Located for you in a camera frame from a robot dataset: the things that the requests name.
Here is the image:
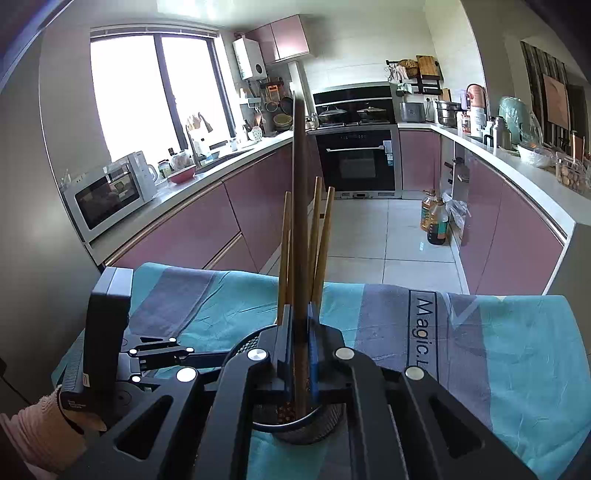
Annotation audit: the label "person's left forearm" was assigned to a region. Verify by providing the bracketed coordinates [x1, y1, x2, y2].
[0, 385, 86, 474]

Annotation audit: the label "pink kitchen base cabinet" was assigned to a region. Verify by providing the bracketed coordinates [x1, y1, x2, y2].
[399, 122, 591, 296]
[90, 143, 324, 278]

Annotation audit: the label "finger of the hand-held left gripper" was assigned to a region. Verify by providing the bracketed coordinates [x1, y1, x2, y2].
[129, 353, 232, 385]
[121, 336, 197, 365]

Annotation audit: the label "white plastic bag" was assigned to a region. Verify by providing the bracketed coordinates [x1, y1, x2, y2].
[443, 198, 472, 232]

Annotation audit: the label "black wall rack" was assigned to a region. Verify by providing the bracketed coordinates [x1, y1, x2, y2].
[385, 55, 444, 95]

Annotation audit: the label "steel thermos bottles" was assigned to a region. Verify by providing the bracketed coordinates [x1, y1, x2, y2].
[482, 117, 513, 151]

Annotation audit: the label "red-tipped wooden chopstick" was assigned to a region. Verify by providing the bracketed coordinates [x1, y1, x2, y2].
[291, 91, 311, 416]

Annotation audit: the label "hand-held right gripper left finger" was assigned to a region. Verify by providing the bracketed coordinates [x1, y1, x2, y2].
[60, 302, 296, 480]

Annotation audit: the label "green appliance under plastic cover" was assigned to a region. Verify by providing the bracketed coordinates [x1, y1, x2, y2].
[499, 96, 541, 148]

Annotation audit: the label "pink wall cabinet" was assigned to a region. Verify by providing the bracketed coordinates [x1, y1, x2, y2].
[245, 15, 310, 65]

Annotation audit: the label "black mesh utensil holder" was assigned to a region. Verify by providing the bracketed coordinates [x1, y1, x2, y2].
[225, 323, 348, 446]

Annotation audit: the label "white gas water heater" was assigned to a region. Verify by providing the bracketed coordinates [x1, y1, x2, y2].
[232, 37, 267, 81]

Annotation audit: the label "clear food box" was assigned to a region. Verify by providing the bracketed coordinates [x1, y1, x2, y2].
[556, 157, 589, 190]

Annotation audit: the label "blue grey patterned cloth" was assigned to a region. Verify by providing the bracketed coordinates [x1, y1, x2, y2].
[51, 262, 591, 480]

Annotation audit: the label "black wok with lid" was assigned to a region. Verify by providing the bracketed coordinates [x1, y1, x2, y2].
[318, 106, 348, 125]

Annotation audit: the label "pink wall painting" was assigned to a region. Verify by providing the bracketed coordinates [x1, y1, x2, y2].
[542, 74, 570, 130]

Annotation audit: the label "sink faucet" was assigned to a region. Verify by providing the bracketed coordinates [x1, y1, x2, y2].
[186, 124, 201, 167]

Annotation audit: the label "kitchen window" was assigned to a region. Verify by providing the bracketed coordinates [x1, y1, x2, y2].
[90, 32, 232, 162]

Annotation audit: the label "yellow cooking oil bottle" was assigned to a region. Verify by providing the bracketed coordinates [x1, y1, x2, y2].
[420, 188, 439, 233]

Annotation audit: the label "white microwave oven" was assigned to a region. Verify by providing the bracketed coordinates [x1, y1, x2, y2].
[61, 151, 158, 243]

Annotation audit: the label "bunch of wooden chopsticks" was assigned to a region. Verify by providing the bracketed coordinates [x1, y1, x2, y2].
[277, 176, 335, 423]

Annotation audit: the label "dark cooking oil bottle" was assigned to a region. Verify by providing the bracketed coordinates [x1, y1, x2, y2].
[427, 196, 450, 245]

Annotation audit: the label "steel stockpot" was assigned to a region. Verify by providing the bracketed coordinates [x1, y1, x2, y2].
[436, 100, 461, 127]

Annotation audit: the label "pink bowl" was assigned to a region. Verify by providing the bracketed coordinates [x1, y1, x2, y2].
[166, 165, 197, 184]

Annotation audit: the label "white bowl under plastic wrap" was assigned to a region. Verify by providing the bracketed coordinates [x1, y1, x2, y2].
[517, 143, 557, 168]

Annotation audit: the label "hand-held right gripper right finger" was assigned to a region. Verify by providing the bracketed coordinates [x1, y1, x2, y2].
[307, 302, 539, 480]

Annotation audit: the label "black integrated stove oven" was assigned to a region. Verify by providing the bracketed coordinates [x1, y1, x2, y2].
[311, 82, 402, 199]

